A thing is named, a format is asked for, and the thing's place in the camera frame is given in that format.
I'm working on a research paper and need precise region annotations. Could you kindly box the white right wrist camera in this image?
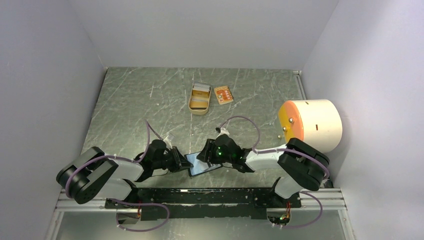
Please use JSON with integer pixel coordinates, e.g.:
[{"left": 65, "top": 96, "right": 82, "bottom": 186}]
[{"left": 215, "top": 127, "right": 230, "bottom": 140}]

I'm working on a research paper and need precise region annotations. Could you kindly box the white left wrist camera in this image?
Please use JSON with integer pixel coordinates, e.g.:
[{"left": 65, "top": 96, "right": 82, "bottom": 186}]
[{"left": 163, "top": 133, "right": 175, "bottom": 149}]

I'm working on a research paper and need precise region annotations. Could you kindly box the beige oval tray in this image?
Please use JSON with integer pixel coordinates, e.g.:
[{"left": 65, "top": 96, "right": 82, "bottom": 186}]
[{"left": 188, "top": 86, "right": 212, "bottom": 115}]

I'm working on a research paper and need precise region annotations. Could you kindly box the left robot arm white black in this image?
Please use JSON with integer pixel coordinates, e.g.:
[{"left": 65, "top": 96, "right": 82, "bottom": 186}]
[{"left": 56, "top": 139, "right": 193, "bottom": 208}]

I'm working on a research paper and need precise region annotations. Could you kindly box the orange patterned card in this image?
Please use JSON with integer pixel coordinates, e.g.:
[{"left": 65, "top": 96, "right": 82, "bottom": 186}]
[{"left": 214, "top": 85, "right": 234, "bottom": 105}]

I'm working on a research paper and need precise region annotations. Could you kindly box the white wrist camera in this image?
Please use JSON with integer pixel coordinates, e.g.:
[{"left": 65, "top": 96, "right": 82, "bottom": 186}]
[
  {"left": 215, "top": 127, "right": 230, "bottom": 140},
  {"left": 163, "top": 133, "right": 175, "bottom": 149}
]

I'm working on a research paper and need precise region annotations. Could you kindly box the aluminium frame extrusion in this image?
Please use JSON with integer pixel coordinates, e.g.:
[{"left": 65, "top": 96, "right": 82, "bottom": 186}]
[{"left": 54, "top": 188, "right": 347, "bottom": 213}]

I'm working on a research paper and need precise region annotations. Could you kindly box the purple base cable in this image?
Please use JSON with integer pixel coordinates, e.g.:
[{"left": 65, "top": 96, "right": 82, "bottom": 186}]
[
  {"left": 109, "top": 199, "right": 170, "bottom": 233},
  {"left": 271, "top": 191, "right": 324, "bottom": 230}
]

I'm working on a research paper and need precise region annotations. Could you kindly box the cream cylinder orange face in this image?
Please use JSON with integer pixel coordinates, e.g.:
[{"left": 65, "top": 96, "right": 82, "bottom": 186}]
[{"left": 277, "top": 99, "right": 343, "bottom": 153}]

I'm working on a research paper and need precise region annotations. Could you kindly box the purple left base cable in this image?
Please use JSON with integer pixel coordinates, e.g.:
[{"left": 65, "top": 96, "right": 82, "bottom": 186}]
[{"left": 109, "top": 199, "right": 170, "bottom": 233}]

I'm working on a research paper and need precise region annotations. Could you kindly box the black card holder wallet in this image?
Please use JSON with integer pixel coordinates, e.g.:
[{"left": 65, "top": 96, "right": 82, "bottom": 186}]
[{"left": 185, "top": 152, "right": 223, "bottom": 177}]

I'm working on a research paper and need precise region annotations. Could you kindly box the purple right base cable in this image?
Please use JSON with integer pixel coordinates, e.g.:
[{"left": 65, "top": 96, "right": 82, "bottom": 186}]
[{"left": 271, "top": 191, "right": 324, "bottom": 230}]

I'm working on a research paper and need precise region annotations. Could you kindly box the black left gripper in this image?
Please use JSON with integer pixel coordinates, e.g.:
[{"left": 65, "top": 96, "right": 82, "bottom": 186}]
[{"left": 152, "top": 146, "right": 194, "bottom": 173}]

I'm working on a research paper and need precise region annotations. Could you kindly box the grey credit card stack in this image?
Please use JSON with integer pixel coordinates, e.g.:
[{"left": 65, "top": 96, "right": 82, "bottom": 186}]
[{"left": 192, "top": 82, "right": 211, "bottom": 94}]

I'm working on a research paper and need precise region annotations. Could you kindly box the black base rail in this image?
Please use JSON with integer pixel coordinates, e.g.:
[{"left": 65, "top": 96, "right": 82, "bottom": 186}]
[{"left": 104, "top": 187, "right": 302, "bottom": 221}]

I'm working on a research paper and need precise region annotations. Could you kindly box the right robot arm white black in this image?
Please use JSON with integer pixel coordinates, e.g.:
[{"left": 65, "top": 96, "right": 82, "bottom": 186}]
[{"left": 187, "top": 134, "right": 330, "bottom": 207}]

